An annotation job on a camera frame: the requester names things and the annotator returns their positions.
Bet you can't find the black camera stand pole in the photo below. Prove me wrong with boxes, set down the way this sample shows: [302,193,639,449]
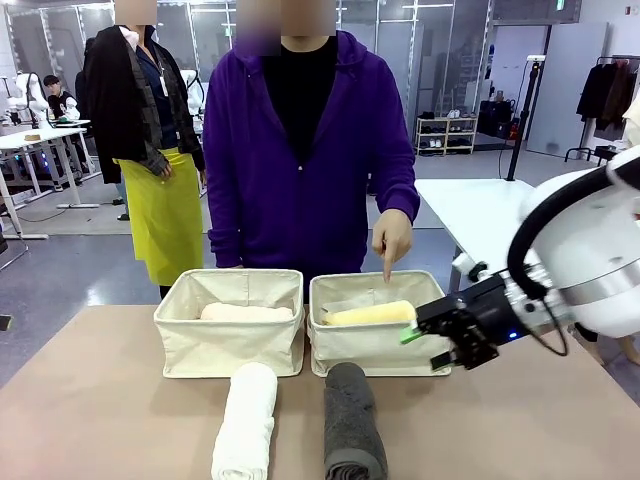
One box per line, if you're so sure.
[505,55,546,182]

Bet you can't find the clothes rack with dark garments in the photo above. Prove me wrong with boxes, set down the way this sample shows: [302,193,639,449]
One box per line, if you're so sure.
[575,55,640,132]

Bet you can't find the cream towel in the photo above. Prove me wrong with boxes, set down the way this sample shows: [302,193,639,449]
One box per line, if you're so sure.
[199,301,294,322]

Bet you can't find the black coat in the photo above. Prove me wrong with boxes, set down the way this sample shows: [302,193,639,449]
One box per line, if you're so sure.
[82,24,151,184]

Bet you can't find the yellow apron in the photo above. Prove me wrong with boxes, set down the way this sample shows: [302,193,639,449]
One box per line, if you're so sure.
[112,147,205,287]

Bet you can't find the bystander in dark clothes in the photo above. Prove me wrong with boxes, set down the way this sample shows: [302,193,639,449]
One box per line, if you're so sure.
[82,0,207,301]

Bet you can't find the seated person in background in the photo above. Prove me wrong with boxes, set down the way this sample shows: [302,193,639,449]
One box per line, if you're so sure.
[42,74,81,124]

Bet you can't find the white side table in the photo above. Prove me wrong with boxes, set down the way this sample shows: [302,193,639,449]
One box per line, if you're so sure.
[413,177,539,296]

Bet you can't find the black suitcases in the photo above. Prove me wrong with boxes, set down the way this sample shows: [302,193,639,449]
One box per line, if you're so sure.
[478,99,516,137]

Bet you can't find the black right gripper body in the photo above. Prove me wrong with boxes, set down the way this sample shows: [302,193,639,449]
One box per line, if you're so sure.
[464,277,522,359]

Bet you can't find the white background desk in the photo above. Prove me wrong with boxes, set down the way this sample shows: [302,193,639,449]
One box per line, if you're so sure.
[0,127,89,236]

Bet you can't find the person left forearm purple sleeve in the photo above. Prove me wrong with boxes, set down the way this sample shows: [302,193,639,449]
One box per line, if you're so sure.
[372,149,422,226]

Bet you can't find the person left hand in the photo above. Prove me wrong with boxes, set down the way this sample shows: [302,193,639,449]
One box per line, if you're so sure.
[372,208,414,285]

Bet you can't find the wooden shoe rack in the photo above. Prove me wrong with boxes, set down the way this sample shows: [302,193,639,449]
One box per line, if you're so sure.
[415,115,479,156]

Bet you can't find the black utility cart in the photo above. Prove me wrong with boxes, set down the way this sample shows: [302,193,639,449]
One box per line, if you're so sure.
[593,144,626,166]

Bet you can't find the black right arm hose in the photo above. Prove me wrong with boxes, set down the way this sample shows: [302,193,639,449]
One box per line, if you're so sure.
[507,167,616,301]

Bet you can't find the yellow towel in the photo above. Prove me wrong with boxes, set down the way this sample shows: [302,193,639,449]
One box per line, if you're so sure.
[321,298,417,327]

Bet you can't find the person right forearm purple sleeve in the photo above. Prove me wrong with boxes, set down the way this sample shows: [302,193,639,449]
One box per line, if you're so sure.
[203,164,246,269]

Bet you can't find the person in purple hoodie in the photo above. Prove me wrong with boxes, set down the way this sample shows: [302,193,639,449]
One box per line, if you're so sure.
[202,0,421,306]

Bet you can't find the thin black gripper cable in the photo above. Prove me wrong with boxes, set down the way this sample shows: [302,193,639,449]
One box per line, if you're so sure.
[529,299,571,357]

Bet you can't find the grey towel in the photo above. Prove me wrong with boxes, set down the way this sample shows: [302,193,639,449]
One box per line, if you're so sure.
[323,362,390,480]

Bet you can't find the beige fabric basket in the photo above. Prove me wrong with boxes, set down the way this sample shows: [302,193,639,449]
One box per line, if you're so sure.
[308,270,455,377]
[153,268,306,379]

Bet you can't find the white towel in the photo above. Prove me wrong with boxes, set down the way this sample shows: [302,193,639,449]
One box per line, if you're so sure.
[210,362,279,480]

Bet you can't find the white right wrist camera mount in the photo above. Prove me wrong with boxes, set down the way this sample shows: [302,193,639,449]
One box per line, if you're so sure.
[451,252,490,284]

